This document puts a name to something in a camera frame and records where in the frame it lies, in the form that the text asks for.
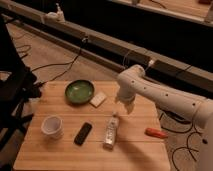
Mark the green ceramic bowl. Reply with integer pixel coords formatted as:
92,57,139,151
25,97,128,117
65,80,95,105

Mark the black cables right floor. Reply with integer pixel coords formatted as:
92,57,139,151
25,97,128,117
159,111,209,164

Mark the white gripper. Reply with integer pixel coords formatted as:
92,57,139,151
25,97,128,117
115,97,135,114

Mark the black cable on floor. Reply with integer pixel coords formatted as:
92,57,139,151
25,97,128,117
31,37,90,84

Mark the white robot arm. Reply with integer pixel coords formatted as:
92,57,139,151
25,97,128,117
117,65,213,171

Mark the black remote control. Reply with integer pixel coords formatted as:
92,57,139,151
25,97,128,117
74,122,92,145

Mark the clear plastic bottle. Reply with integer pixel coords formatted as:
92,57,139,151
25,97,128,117
103,112,119,150

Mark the white rectangular block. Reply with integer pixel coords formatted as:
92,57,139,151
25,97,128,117
90,92,107,107

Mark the orange marker pen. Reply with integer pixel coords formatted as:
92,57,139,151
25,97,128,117
145,128,167,139

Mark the white object on rail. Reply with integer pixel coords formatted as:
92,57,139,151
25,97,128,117
45,4,65,22

